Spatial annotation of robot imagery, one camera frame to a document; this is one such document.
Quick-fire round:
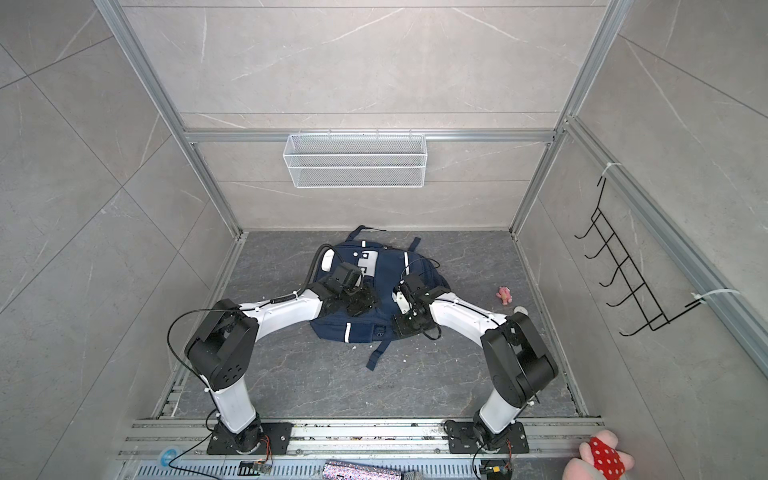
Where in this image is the navy blue student backpack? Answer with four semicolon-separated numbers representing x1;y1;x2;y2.
310;225;449;370

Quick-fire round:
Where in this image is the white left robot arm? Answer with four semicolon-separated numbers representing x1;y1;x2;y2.
172;262;379;454

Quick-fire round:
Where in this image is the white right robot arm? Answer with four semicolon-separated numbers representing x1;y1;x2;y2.
393;274;559;451

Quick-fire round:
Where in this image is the small pink toy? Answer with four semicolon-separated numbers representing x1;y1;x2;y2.
496;286;513;306

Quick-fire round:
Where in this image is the purple glitter microphone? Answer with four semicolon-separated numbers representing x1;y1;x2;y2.
321;460;424;480

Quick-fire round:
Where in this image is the pink plush toy red heart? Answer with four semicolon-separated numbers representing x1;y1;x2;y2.
562;430;635;480

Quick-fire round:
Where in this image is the white wire mesh basket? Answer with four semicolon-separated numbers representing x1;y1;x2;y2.
283;133;428;189

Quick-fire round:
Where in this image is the black wall hook rack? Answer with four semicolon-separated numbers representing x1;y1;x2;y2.
574;177;705;338

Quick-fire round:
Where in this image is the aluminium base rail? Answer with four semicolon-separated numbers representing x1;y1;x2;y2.
115;417;604;479

